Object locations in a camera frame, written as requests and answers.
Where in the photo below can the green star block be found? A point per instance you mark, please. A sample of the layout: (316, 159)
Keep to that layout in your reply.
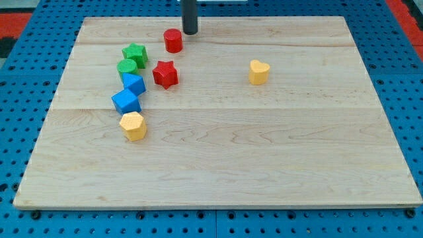
(136, 52)

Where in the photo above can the yellow hexagon block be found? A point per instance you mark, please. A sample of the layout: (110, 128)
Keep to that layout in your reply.
(133, 126)

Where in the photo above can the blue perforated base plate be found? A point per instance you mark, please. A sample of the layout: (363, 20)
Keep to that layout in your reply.
(33, 69)

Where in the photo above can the light wooden board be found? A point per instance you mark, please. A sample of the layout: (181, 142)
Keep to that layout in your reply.
(314, 136)

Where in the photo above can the yellow heart block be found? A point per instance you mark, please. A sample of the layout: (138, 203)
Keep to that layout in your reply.
(258, 72)

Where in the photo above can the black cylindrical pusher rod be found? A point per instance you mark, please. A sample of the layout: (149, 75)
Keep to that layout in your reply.
(189, 16)

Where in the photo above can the red star block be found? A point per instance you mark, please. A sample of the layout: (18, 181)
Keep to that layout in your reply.
(165, 74)

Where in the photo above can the red cylinder block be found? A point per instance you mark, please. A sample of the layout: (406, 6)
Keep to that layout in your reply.
(173, 40)

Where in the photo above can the blue triangular block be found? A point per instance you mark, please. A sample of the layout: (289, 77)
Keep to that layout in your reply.
(134, 83)

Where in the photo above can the green cylinder block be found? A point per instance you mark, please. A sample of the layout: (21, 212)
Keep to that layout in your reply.
(127, 66)

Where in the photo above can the blue cube block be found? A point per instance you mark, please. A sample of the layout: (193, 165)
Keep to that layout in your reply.
(125, 101)

